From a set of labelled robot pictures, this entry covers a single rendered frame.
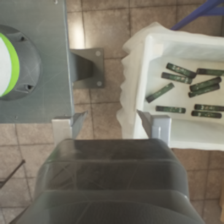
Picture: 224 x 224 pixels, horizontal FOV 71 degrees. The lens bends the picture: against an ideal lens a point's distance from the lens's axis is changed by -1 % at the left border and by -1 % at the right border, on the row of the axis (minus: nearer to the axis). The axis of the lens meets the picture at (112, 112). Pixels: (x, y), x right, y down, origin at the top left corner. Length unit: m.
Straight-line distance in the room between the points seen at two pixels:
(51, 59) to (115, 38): 0.95
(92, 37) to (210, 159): 1.42
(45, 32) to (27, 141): 1.29
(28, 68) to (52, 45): 0.07
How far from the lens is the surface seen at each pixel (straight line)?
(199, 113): 0.92
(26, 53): 0.35
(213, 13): 0.99
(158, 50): 0.62
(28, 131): 1.54
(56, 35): 0.37
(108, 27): 1.30
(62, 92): 0.36
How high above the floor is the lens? 1.26
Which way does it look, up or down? 76 degrees down
